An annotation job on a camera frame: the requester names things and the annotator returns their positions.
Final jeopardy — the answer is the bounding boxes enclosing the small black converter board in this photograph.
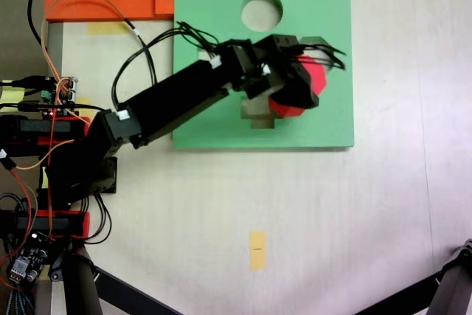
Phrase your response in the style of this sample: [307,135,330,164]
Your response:
[7,232,51,288]

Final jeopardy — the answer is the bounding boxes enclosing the yellow tape marker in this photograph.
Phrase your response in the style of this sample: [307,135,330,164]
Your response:
[249,230,267,271]

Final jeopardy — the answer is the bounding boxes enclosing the green shape sorter board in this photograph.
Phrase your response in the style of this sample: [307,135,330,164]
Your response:
[171,0,356,152]

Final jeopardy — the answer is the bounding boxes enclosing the red and black table clamp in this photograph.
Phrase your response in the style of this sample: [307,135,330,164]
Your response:
[0,114,93,146]
[0,210,91,239]

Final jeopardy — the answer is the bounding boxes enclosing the black wire with white connector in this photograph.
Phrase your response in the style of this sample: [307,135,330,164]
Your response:
[125,18,159,86]

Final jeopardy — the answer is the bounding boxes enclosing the black motor cable bundle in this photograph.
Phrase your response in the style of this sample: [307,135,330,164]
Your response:
[111,21,222,109]

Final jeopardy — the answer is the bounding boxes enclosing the yellow sticky note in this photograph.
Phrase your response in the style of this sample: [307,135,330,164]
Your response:
[0,86,27,109]

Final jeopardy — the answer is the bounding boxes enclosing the black USB cable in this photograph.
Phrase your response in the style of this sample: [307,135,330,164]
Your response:
[0,76,51,89]

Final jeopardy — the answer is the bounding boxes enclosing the black tripod brace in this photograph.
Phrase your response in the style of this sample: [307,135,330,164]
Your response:
[91,265,184,315]
[353,274,443,315]

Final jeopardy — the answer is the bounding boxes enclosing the wide yellow tape strip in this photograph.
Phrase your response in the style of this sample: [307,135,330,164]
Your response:
[87,21,128,35]

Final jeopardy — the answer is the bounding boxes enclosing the red octagonal pillar block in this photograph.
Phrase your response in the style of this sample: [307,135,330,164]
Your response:
[268,55,329,119]

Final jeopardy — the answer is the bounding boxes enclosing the grey tripod leg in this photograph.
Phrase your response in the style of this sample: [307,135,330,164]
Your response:
[427,238,472,315]

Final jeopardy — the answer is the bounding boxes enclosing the black base cable loop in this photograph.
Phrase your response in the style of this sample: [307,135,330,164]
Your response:
[83,195,113,245]

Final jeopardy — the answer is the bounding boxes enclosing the circuit board with wires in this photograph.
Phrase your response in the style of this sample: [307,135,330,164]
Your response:
[40,75,80,115]

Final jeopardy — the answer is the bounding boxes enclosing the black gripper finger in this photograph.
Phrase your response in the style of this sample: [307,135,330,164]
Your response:
[270,60,321,110]

